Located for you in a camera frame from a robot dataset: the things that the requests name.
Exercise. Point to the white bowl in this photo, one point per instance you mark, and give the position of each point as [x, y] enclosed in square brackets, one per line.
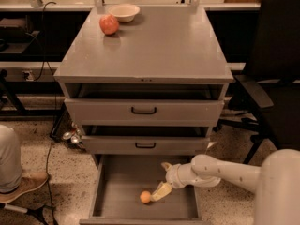
[124, 13]

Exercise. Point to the middle grey drawer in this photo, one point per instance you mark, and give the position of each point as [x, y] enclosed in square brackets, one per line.
[140, 145]

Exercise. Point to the wall power outlet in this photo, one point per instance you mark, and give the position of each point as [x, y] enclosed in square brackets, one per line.
[28, 75]

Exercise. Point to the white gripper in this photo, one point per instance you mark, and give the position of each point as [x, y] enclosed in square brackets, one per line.
[172, 175]

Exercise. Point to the black tripod leg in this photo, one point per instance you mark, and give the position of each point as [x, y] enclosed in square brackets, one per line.
[36, 213]

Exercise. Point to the silver cans on floor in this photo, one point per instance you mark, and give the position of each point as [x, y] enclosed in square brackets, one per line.
[73, 136]

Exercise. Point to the red apple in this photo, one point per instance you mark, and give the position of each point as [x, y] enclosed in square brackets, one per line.
[108, 24]

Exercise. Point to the black office chair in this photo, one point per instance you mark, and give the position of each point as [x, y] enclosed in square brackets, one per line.
[268, 86]

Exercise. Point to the top grey drawer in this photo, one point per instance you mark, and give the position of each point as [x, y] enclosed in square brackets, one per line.
[138, 112]

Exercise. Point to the grey drawer cabinet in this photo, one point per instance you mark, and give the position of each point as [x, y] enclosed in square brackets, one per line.
[165, 53]

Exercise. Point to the bottom open grey drawer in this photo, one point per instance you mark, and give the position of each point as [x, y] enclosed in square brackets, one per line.
[121, 180]

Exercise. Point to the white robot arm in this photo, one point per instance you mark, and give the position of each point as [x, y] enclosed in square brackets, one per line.
[275, 183]

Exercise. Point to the person leg grey trousers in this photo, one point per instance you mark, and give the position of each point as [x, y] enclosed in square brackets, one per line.
[11, 170]

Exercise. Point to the small orange fruit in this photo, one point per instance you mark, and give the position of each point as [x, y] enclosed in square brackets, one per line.
[145, 197]

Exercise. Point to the tan shoe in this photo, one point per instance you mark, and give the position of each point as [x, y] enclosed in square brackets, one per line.
[27, 182]

